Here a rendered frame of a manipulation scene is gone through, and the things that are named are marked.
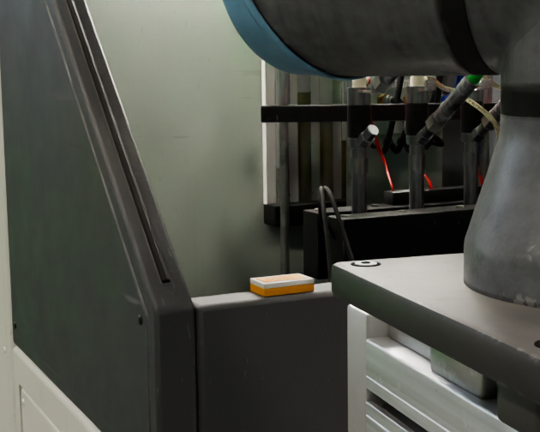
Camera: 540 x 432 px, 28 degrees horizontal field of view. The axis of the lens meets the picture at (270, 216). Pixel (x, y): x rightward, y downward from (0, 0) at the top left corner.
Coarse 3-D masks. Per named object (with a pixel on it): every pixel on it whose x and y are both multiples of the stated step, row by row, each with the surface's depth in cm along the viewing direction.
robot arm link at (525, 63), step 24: (456, 0) 51; (480, 0) 50; (504, 0) 50; (528, 0) 49; (456, 24) 52; (480, 24) 51; (504, 24) 51; (528, 24) 50; (456, 48) 53; (480, 48) 52; (504, 48) 52; (528, 48) 50; (480, 72) 55; (504, 72) 52; (528, 72) 50
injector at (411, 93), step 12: (408, 96) 128; (420, 96) 127; (408, 108) 128; (420, 108) 127; (408, 120) 128; (420, 120) 128; (408, 132) 128; (420, 132) 127; (432, 132) 126; (408, 144) 129; (420, 144) 128; (408, 156) 130; (420, 156) 129; (408, 168) 130; (420, 168) 129; (420, 180) 129; (420, 192) 129; (420, 204) 130
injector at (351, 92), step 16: (352, 96) 124; (368, 96) 124; (352, 112) 124; (368, 112) 124; (352, 128) 125; (368, 128) 123; (352, 144) 125; (368, 144) 124; (352, 160) 126; (368, 160) 126; (352, 176) 126; (352, 192) 126; (352, 208) 127
